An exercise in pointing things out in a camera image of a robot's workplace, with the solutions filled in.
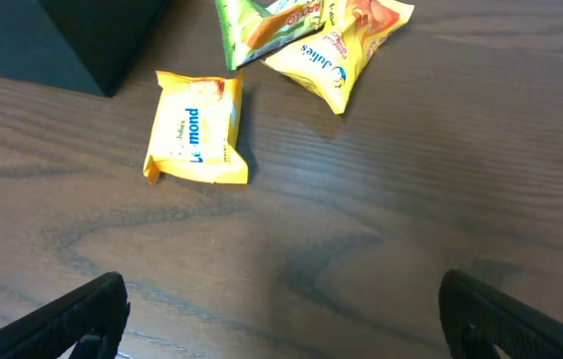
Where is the dark green open gift box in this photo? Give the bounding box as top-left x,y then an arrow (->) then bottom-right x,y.
0,0 -> 168,97

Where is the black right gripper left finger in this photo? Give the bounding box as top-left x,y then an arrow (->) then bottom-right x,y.
0,272 -> 131,359

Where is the orange Le-mond biscuit packet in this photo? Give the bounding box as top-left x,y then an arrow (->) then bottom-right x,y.
143,71 -> 249,184

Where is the orange yellow Julie's snack packet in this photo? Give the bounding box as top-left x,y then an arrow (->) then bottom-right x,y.
263,0 -> 415,115

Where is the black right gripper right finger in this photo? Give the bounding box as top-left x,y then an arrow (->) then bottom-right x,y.
438,269 -> 563,359

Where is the green snack packet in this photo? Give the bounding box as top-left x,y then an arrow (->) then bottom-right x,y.
215,0 -> 325,71

